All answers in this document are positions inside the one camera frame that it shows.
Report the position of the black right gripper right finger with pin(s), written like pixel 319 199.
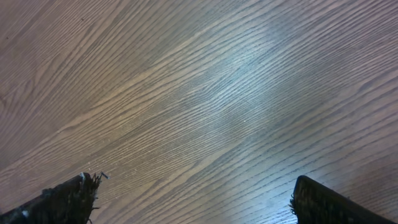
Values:
pixel 314 203

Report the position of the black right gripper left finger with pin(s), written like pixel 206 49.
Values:
pixel 71 202

